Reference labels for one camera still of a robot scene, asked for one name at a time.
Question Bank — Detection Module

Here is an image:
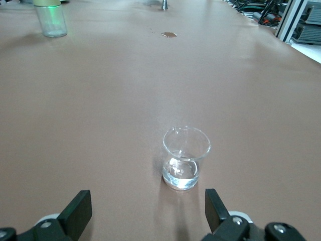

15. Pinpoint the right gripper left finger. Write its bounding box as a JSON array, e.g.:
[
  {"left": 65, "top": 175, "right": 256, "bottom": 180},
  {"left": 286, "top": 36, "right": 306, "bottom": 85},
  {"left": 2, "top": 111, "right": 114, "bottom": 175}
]
[{"left": 0, "top": 190, "right": 92, "bottom": 241}]

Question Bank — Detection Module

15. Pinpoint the glass shaker with green top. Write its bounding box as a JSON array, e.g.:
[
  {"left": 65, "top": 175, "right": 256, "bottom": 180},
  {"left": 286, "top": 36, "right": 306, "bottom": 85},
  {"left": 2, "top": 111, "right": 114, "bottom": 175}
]
[{"left": 33, "top": 0, "right": 68, "bottom": 38}]

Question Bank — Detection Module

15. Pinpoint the brown table mat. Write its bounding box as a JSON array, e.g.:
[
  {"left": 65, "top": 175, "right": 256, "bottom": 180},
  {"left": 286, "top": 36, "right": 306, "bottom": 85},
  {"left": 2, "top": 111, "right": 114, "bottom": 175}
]
[{"left": 0, "top": 0, "right": 321, "bottom": 241}]

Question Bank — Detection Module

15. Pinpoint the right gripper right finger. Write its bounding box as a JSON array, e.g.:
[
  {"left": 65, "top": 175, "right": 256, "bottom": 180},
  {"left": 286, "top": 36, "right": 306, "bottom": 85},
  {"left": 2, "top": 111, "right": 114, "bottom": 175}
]
[{"left": 203, "top": 188, "right": 311, "bottom": 241}]

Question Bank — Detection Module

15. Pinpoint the aluminium frame post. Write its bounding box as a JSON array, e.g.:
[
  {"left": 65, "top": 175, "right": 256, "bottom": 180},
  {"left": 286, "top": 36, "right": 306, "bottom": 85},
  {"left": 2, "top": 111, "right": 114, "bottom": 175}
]
[{"left": 275, "top": 0, "right": 311, "bottom": 42}]

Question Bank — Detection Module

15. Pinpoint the black cable bundle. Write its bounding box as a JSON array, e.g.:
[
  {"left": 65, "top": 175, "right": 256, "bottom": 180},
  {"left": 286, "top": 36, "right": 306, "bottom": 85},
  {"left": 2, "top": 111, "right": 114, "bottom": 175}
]
[{"left": 225, "top": 0, "right": 280, "bottom": 26}]

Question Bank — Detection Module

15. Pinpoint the grey equipment box stack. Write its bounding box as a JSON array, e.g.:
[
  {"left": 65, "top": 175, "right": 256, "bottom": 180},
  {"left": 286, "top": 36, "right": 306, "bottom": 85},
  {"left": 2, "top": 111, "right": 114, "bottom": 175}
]
[{"left": 290, "top": 1, "right": 321, "bottom": 46}]

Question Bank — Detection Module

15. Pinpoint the small clear glass cup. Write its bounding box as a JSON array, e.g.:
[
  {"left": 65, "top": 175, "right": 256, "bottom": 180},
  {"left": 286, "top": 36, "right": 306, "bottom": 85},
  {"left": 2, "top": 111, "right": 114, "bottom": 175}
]
[{"left": 162, "top": 126, "right": 211, "bottom": 192}]

